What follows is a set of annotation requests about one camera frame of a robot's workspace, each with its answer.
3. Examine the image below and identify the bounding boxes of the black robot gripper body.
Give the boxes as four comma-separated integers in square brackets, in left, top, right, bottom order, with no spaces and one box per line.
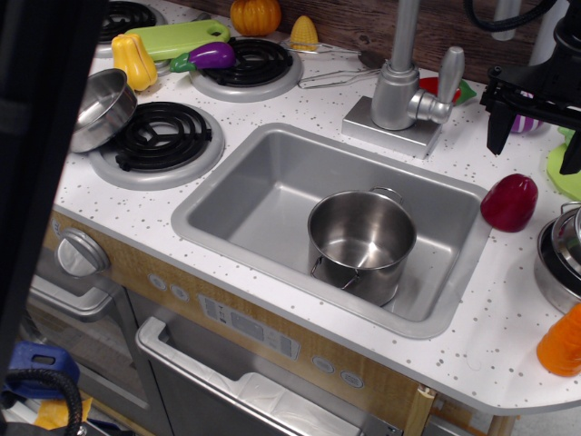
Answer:
[481,62,580,126]

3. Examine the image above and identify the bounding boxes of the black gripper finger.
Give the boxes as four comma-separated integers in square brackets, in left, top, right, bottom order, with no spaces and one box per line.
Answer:
[486,102,517,155]
[558,127,581,175]

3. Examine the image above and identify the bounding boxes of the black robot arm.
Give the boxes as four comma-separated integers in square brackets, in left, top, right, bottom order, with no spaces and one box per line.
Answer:
[480,1,580,174]

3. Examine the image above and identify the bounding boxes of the steel pot with lid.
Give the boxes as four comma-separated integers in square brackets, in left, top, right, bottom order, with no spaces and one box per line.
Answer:
[535,202,580,313]

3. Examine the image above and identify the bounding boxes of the stainless steel pot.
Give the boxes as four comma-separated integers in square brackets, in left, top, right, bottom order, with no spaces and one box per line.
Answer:
[307,186,417,306]

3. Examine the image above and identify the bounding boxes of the grey plastic sink basin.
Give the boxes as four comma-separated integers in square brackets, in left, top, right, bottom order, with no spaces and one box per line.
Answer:
[172,124,490,339]

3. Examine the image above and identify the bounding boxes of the green toy lettuce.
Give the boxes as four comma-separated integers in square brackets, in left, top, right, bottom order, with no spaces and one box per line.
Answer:
[546,127,581,200]

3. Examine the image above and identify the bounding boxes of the purple white striped toy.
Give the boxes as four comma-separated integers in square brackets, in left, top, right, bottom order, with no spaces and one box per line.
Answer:
[510,114,544,134]

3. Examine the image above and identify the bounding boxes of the red toy pepper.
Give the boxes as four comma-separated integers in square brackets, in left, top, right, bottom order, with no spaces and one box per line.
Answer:
[419,77,477,106]

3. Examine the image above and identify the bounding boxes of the silver toy faucet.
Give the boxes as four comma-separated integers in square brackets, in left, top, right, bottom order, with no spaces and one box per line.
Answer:
[341,1,465,159]

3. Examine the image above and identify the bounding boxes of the orange toy carrot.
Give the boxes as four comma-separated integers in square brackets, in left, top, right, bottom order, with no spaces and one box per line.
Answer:
[537,303,580,377]

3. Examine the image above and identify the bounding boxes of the yellow toy corn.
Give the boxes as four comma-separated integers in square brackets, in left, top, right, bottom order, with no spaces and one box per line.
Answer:
[290,15,319,52]

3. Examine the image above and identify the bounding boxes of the back right black burner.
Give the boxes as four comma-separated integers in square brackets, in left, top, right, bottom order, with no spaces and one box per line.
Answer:
[189,37,303,103]

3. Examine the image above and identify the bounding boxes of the black burner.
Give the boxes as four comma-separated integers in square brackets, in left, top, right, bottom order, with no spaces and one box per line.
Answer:
[189,37,303,103]
[89,102,225,191]
[94,1,167,58]

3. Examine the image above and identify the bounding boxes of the orange toy pumpkin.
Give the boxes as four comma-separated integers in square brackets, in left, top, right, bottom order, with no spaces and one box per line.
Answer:
[230,0,281,36]

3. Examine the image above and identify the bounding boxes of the purple toy eggplant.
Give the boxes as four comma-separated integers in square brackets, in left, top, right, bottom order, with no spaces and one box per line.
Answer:
[170,42,236,73]

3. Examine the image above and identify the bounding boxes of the front left black burner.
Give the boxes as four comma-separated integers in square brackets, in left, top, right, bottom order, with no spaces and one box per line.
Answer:
[89,102,225,191]

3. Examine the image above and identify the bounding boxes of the green plastic cutting board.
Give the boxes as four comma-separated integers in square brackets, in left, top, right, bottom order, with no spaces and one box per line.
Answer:
[129,19,231,62]

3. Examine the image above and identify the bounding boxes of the yellow toy squash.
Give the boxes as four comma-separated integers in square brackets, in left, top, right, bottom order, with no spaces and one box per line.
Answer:
[112,34,158,91]

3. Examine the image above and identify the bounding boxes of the small steel bowl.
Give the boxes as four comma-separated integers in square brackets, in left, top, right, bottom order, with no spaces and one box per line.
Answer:
[69,68,137,153]

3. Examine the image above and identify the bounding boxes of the back left black burner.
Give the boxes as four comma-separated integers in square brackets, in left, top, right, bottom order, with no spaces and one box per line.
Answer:
[94,1,167,58]

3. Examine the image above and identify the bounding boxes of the grey dishwasher door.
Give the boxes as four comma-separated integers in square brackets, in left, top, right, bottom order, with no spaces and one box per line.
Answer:
[130,294,403,435]

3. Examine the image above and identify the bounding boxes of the silver stove knob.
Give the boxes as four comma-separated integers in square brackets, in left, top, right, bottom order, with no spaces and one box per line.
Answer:
[54,227,110,278]

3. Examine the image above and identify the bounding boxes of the grey oven door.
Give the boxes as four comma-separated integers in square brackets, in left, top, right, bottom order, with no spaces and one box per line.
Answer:
[20,248,172,435]

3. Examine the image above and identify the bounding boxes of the blue plastic object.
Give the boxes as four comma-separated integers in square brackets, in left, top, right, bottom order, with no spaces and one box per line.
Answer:
[3,341,80,400]

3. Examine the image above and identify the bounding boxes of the wire whisk utensil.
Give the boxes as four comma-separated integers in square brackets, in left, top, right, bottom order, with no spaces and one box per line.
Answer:
[298,69,379,89]

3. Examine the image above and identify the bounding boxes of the black post in foreground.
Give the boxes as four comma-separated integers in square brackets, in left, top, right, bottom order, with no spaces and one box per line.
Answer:
[1,1,107,373]

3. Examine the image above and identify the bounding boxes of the black corrugated cable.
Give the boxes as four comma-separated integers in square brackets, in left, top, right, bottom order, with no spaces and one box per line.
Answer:
[0,368,84,436]

